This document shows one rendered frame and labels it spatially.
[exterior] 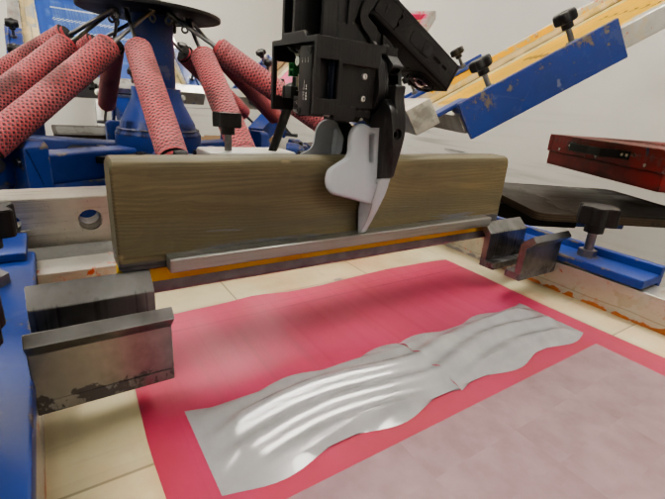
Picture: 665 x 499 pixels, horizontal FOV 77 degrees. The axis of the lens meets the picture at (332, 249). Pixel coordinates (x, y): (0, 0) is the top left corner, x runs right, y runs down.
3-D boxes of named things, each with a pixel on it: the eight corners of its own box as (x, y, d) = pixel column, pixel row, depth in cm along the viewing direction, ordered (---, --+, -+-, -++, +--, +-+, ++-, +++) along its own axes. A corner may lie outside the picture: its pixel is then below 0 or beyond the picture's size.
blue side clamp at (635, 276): (645, 324, 47) (667, 265, 45) (625, 335, 44) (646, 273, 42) (443, 243, 70) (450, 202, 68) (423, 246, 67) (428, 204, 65)
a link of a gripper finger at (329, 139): (277, 211, 41) (288, 114, 36) (329, 206, 44) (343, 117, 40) (292, 225, 38) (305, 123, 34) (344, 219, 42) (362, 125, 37)
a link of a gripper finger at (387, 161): (352, 177, 37) (351, 72, 35) (368, 177, 38) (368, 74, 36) (388, 178, 33) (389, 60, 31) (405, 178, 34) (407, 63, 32)
